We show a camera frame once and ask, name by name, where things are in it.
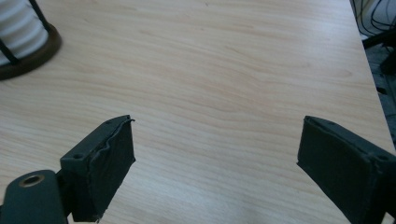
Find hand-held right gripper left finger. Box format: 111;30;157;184
56;114;136;223

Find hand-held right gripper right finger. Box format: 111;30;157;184
296;115;396;224

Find stack of white cups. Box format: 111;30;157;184
0;0;50;67

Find black metal stand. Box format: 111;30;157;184
361;28;396;77

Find black cables behind desk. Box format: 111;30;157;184
349;0;396;38

